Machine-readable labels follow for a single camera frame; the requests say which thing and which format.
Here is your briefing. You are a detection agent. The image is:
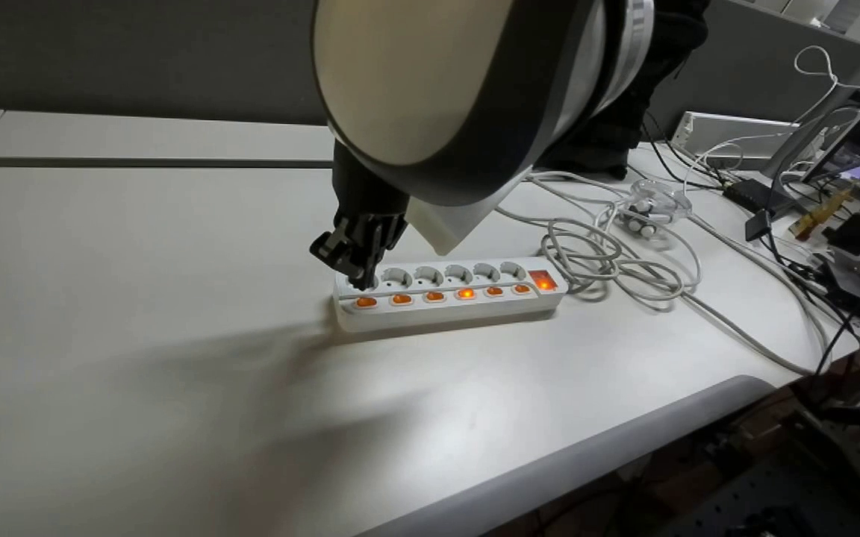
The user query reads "white rectangular box device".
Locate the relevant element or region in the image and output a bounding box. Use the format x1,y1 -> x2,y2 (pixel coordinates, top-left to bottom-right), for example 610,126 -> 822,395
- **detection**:
669,108 -> 802,168

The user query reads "black cable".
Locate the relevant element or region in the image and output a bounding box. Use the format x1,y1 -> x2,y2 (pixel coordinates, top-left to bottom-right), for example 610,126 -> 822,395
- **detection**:
746,213 -> 860,380

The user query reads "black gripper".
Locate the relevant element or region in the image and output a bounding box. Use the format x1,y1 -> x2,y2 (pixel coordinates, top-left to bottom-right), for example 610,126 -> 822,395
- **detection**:
308,141 -> 413,292

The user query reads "white power strip cable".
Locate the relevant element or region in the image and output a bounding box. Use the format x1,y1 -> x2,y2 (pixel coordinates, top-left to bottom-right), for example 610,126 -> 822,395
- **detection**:
492,168 -> 831,380

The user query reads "yellow handled tool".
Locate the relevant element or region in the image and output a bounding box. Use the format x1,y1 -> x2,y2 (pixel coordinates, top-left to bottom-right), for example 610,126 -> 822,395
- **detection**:
784,189 -> 858,245

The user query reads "black power adapter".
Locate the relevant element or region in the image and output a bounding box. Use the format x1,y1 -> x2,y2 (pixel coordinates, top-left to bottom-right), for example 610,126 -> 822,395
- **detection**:
723,175 -> 780,217

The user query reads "clear plastic tape dispenser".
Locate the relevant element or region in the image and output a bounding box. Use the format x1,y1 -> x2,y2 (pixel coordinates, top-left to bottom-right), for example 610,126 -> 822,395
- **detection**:
611,175 -> 696,247

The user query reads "white six-socket power strip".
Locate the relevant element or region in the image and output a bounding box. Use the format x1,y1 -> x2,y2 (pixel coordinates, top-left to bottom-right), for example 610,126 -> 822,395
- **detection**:
330,254 -> 571,338

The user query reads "thin white looped cable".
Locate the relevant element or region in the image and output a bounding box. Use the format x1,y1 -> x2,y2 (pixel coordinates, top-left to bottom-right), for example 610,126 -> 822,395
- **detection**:
787,43 -> 847,114

